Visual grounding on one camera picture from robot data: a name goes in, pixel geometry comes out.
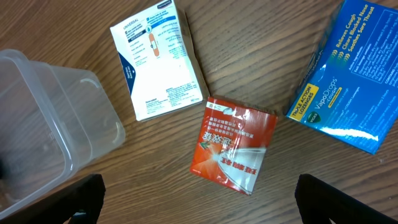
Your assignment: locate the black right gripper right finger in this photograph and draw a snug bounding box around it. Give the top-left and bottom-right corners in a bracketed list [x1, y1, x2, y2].
[295, 174, 397, 224]

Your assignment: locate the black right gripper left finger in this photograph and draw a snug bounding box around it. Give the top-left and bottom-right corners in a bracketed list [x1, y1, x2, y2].
[1, 174, 106, 224]

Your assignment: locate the red medicine box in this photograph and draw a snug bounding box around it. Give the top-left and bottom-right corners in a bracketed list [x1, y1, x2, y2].
[190, 97, 278, 195]

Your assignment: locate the blue lozenge box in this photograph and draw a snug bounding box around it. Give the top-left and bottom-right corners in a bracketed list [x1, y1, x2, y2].
[286, 0, 397, 154]

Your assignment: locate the white bandage box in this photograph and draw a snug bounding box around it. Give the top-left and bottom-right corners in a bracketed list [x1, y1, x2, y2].
[110, 0, 209, 121]

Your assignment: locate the clear plastic container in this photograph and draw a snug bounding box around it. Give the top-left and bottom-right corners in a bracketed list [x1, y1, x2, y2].
[1, 49, 126, 218]

